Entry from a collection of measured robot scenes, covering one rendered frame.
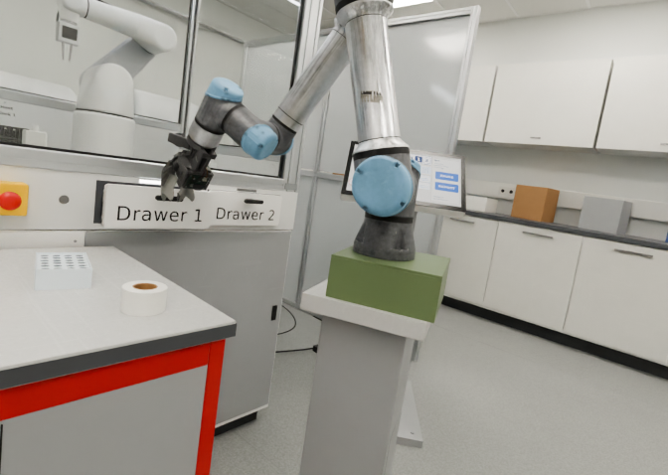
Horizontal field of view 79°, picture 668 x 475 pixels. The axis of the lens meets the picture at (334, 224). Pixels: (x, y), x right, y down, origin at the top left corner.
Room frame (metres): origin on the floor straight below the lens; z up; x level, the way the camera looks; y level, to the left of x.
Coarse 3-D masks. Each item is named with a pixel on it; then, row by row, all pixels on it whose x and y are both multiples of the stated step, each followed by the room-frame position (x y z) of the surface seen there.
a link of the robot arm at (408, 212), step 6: (414, 162) 0.92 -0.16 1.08; (414, 168) 0.92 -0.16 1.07; (414, 174) 0.92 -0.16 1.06; (420, 174) 0.95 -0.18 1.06; (414, 198) 0.92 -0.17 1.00; (414, 204) 0.94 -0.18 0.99; (408, 210) 0.93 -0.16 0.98; (414, 210) 0.95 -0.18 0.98; (396, 216) 0.91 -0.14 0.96; (402, 216) 0.92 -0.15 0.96; (408, 216) 0.93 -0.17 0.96
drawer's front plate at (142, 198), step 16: (112, 192) 1.00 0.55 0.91; (128, 192) 1.02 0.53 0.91; (144, 192) 1.05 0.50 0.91; (160, 192) 1.08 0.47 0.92; (176, 192) 1.12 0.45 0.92; (208, 192) 1.19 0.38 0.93; (112, 208) 1.00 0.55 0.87; (144, 208) 1.06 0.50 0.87; (160, 208) 1.09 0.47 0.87; (176, 208) 1.12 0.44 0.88; (192, 208) 1.16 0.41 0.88; (208, 208) 1.19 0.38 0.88; (112, 224) 1.00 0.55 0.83; (128, 224) 1.03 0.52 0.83; (144, 224) 1.06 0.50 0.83; (160, 224) 1.09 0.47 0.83; (176, 224) 1.12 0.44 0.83; (192, 224) 1.16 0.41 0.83; (208, 224) 1.20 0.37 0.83
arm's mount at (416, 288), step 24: (336, 264) 0.88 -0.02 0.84; (360, 264) 0.86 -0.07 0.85; (384, 264) 0.84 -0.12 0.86; (408, 264) 0.87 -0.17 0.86; (432, 264) 0.91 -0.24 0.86; (336, 288) 0.87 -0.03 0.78; (360, 288) 0.86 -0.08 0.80; (384, 288) 0.84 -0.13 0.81; (408, 288) 0.82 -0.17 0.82; (432, 288) 0.81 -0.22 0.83; (408, 312) 0.82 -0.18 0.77; (432, 312) 0.80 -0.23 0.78
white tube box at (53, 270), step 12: (36, 252) 0.76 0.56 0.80; (48, 252) 0.77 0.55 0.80; (60, 252) 0.79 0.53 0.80; (72, 252) 0.80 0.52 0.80; (84, 252) 0.81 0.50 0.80; (36, 264) 0.69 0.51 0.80; (48, 264) 0.71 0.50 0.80; (60, 264) 0.72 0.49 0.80; (72, 264) 0.73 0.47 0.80; (84, 264) 0.74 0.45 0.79; (36, 276) 0.67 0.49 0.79; (48, 276) 0.68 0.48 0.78; (60, 276) 0.69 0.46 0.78; (72, 276) 0.70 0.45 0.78; (84, 276) 0.71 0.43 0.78; (36, 288) 0.67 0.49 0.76; (48, 288) 0.68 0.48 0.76; (60, 288) 0.69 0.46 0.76; (72, 288) 0.70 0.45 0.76
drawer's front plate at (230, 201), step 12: (216, 192) 1.27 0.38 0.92; (228, 192) 1.30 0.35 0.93; (216, 204) 1.27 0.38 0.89; (228, 204) 1.31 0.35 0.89; (240, 204) 1.34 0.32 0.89; (252, 204) 1.38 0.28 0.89; (264, 204) 1.42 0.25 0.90; (276, 204) 1.46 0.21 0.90; (216, 216) 1.28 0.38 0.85; (240, 216) 1.34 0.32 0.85; (264, 216) 1.42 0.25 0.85; (276, 216) 1.46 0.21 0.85
